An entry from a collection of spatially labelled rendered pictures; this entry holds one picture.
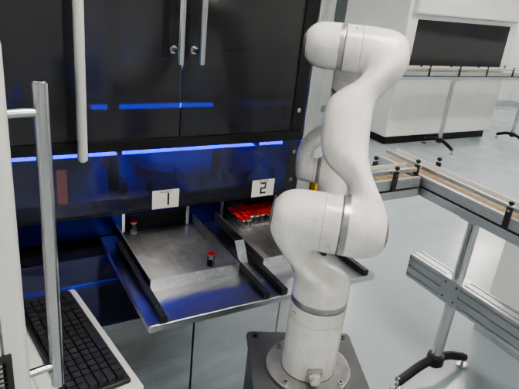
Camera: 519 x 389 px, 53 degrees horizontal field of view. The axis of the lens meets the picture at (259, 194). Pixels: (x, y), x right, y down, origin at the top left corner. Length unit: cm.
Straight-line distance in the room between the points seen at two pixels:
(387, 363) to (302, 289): 170
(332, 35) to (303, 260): 47
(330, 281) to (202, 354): 101
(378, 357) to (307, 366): 160
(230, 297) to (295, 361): 31
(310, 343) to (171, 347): 87
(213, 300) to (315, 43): 69
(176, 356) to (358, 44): 127
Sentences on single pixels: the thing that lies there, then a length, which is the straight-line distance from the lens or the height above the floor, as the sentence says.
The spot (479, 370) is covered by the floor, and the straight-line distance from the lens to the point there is 290.
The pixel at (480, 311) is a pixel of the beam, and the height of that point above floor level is 50.
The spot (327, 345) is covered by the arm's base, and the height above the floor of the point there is 97.
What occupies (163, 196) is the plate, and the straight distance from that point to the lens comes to 158.
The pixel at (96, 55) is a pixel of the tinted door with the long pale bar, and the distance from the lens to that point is 142.
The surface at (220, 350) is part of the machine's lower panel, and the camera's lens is 201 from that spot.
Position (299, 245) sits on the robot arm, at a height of 119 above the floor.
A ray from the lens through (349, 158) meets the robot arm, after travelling 103.
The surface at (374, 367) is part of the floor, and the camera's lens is 268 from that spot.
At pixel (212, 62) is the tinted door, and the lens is 153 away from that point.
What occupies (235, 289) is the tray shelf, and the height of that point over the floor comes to 88.
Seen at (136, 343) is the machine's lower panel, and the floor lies 51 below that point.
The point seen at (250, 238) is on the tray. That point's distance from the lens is 169.
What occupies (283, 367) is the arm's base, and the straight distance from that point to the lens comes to 121.
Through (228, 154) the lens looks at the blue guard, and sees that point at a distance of 162.
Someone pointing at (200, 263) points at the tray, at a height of 88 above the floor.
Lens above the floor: 165
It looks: 22 degrees down
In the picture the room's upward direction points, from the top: 6 degrees clockwise
